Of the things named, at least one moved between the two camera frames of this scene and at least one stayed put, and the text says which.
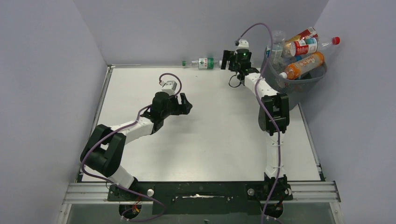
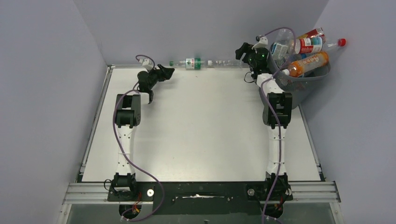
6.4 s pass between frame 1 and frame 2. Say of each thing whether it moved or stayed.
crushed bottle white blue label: moved
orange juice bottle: moved
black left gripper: moved
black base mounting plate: stayed
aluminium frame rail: stayed
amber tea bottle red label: moved
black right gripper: moved
